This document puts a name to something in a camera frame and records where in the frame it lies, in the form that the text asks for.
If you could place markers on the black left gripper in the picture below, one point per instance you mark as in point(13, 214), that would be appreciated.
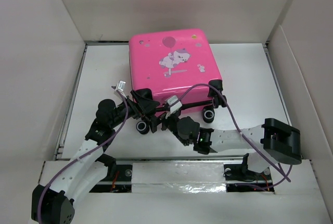
point(141, 106)

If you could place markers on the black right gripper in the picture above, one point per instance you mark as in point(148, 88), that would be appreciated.
point(154, 121)

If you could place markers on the pink kids suitcase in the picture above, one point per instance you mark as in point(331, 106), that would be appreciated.
point(170, 62)

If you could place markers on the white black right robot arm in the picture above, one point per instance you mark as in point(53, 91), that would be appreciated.
point(273, 142)

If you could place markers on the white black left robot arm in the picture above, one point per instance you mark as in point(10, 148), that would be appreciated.
point(56, 201)

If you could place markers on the white side board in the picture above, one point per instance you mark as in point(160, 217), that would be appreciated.
point(297, 98)

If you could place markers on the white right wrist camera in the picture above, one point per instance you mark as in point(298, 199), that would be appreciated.
point(173, 104)

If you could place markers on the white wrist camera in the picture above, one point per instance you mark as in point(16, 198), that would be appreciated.
point(120, 87)
point(173, 104)

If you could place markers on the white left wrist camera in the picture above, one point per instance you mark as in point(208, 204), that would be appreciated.
point(120, 87)

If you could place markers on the metal base rail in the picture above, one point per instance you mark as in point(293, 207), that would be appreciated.
point(236, 180)

